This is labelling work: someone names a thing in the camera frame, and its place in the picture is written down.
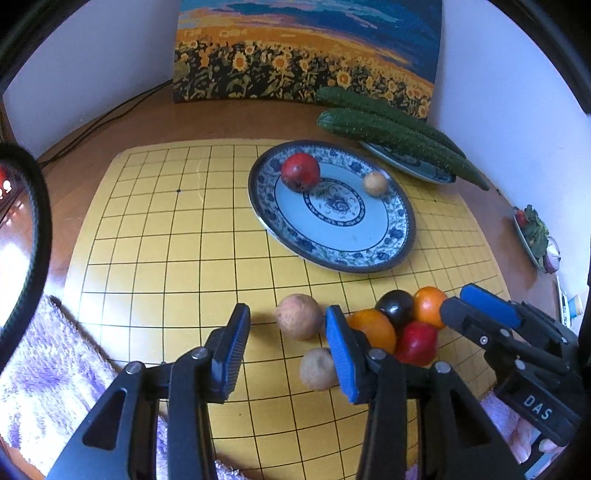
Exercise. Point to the red apple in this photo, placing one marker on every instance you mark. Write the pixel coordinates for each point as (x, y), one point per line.
(300, 171)
(418, 345)

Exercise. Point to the large tan round fruit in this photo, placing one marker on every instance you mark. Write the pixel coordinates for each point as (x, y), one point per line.
(299, 317)

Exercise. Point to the purple fluffy cloth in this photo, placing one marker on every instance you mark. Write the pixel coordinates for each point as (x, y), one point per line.
(55, 369)

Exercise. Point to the large blue patterned plate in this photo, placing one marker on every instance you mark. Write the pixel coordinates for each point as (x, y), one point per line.
(351, 230)

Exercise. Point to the green cucumber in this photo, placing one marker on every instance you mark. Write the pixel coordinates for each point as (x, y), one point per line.
(392, 134)
(364, 102)

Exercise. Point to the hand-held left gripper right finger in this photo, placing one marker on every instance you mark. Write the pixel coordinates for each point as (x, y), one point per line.
(339, 350)

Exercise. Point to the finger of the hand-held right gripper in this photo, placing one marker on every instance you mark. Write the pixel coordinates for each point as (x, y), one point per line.
(466, 318)
(489, 307)

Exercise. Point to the sunflower field painting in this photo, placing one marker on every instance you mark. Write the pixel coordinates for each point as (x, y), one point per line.
(300, 50)

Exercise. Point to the orange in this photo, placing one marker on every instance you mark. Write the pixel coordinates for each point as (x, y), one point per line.
(376, 330)
(428, 307)

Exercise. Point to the white and blue package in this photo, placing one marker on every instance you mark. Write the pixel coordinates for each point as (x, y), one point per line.
(571, 304)

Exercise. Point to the person's right hand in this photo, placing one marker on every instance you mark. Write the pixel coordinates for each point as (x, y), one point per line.
(528, 441)

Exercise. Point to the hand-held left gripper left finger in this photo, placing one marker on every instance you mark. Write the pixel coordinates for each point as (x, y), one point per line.
(233, 350)

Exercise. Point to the plate of salad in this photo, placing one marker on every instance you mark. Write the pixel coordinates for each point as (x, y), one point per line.
(535, 233)

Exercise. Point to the dark plum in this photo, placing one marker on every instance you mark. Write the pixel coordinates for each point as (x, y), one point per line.
(395, 307)

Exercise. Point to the yellow grid board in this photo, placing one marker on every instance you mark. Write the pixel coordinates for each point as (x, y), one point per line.
(161, 254)

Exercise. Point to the small tan round fruit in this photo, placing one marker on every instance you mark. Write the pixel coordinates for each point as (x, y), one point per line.
(375, 184)

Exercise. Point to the small blue patterned plate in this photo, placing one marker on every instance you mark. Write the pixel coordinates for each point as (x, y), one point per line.
(415, 167)

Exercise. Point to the black round rimmed object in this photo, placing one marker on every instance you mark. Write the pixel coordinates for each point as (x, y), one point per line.
(40, 230)

